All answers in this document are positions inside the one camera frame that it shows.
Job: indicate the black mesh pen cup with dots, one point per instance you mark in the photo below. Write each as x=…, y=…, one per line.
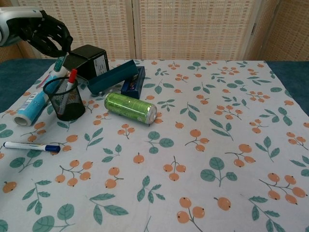
x=72, y=113

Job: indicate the blue capped white marker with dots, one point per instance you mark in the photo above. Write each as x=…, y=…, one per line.
x=24, y=145

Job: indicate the floral fruit tablecloth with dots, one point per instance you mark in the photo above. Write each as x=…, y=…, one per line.
x=169, y=145

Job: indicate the teal rectangular box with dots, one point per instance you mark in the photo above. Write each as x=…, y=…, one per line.
x=108, y=79

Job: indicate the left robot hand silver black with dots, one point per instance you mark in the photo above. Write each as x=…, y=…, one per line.
x=43, y=29

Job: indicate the blue white paper roll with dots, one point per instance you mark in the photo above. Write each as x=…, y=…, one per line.
x=31, y=106

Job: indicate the woven bamboo folding screen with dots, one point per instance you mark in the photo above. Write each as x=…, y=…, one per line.
x=193, y=29

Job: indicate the black cardboard box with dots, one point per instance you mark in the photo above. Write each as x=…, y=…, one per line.
x=96, y=65

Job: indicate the red capped marker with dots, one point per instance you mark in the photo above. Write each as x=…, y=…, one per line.
x=72, y=77

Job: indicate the dark blue box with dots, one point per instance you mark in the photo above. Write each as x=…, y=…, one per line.
x=141, y=75

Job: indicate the green drink can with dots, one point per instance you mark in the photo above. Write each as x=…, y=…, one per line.
x=128, y=106

